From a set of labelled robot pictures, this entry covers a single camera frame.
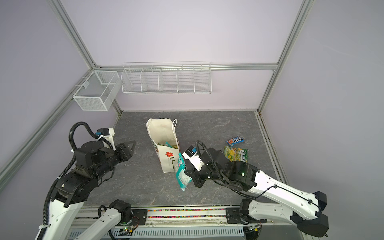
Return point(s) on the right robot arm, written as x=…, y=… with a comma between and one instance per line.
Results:
x=264, y=198

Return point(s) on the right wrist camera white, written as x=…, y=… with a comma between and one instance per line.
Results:
x=191, y=156

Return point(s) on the teal fox's candy bag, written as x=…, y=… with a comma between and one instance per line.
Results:
x=171, y=146
x=182, y=178

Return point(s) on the white floral paper bag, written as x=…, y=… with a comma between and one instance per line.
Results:
x=162, y=133

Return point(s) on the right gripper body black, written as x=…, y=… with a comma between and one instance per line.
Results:
x=206, y=174

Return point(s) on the teal Fox's candy bag back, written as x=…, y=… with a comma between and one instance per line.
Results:
x=182, y=178

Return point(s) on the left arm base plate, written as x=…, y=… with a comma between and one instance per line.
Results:
x=138, y=218

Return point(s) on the teal Fox's candy bag front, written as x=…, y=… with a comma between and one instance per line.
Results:
x=171, y=146

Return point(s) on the long white wire basket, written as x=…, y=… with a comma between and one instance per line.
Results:
x=167, y=78

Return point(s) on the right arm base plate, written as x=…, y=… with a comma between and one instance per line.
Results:
x=241, y=216

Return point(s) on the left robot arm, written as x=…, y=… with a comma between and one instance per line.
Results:
x=85, y=172

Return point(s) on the blue M&M's packet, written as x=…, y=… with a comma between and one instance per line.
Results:
x=236, y=140

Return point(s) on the small white mesh basket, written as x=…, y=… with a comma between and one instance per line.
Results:
x=98, y=91

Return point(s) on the green Fox's spring tea bag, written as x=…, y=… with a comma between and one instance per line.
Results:
x=236, y=154

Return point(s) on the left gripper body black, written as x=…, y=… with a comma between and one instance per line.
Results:
x=119, y=155

